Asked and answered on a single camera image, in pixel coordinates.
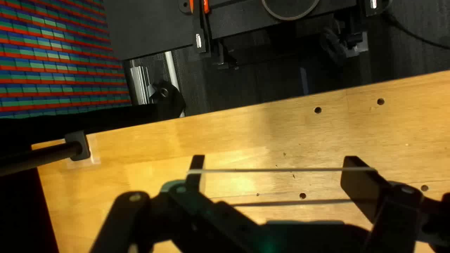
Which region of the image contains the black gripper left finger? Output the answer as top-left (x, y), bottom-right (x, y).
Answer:
top-left (90, 153), bottom-right (265, 253)

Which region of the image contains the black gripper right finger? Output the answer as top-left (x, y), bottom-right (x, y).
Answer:
top-left (339, 154), bottom-right (450, 253)

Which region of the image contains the black metal rod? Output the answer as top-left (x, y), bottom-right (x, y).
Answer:
top-left (0, 142), bottom-right (85, 177)

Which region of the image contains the black round knob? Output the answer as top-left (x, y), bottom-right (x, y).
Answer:
top-left (148, 80), bottom-right (187, 116)

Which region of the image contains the silver metal cylinder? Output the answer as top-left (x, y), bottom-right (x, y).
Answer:
top-left (127, 49), bottom-right (183, 106)

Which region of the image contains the colourful striped woven panel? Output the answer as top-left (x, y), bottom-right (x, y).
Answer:
top-left (0, 0), bottom-right (132, 118)

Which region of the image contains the black rod clamp bracket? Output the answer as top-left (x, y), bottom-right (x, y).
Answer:
top-left (64, 129), bottom-right (92, 161)

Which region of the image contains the black cable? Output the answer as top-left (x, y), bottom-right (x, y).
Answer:
top-left (383, 5), bottom-right (450, 50)

